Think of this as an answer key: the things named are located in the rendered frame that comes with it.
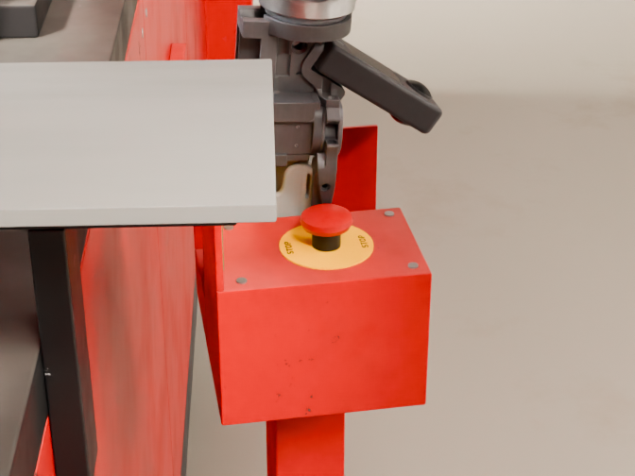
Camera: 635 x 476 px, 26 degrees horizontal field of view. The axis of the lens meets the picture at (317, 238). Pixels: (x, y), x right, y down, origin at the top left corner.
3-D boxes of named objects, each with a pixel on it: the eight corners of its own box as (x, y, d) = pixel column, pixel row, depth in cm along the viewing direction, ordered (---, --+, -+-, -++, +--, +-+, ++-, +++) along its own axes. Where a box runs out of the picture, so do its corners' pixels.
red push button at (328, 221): (356, 263, 104) (357, 221, 102) (304, 267, 103) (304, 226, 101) (347, 237, 107) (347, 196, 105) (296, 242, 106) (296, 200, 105)
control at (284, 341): (426, 405, 107) (436, 200, 98) (221, 426, 105) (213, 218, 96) (373, 275, 124) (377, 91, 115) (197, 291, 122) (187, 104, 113)
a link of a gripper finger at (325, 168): (300, 199, 114) (308, 102, 110) (321, 198, 114) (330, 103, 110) (309, 226, 110) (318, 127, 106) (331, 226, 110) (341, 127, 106)
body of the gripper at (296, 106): (227, 132, 114) (234, -8, 108) (329, 132, 115) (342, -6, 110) (238, 173, 107) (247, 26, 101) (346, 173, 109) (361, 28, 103)
